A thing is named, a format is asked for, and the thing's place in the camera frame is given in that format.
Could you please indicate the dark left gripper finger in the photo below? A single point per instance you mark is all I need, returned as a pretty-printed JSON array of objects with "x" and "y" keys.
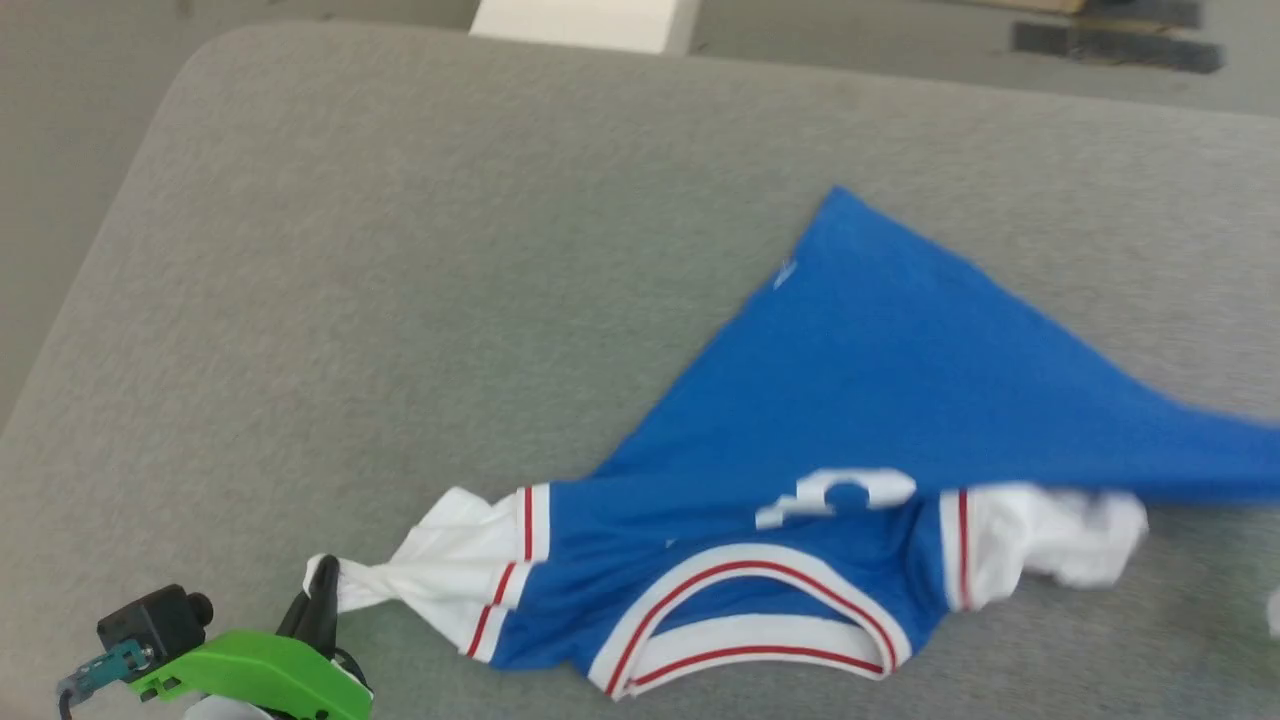
[
  {"x": 296, "y": 625},
  {"x": 328, "y": 600}
]

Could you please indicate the blue basketball jersey white trim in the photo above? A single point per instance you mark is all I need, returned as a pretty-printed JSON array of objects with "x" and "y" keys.
[{"x": 880, "y": 400}]

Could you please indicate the white rectangular box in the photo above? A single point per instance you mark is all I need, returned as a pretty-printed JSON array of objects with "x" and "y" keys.
[{"x": 590, "y": 20}]

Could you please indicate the long black floor mat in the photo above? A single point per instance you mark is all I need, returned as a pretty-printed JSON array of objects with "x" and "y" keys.
[{"x": 1150, "y": 50}]

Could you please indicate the small black floor patch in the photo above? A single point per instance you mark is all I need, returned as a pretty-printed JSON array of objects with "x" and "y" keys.
[{"x": 1040, "y": 38}]

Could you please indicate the grey fabric sofa cushion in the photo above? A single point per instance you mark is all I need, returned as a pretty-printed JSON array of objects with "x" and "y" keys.
[{"x": 400, "y": 300}]

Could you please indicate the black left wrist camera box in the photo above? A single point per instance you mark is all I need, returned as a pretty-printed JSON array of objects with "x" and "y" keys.
[{"x": 155, "y": 620}]

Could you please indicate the short black floor mat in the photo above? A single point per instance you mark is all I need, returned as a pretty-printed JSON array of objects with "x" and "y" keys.
[{"x": 1140, "y": 12}]

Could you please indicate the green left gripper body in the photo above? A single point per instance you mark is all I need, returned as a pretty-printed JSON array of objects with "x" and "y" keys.
[{"x": 260, "y": 680}]

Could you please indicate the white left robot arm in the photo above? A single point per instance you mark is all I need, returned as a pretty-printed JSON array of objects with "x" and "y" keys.
[{"x": 225, "y": 710}]

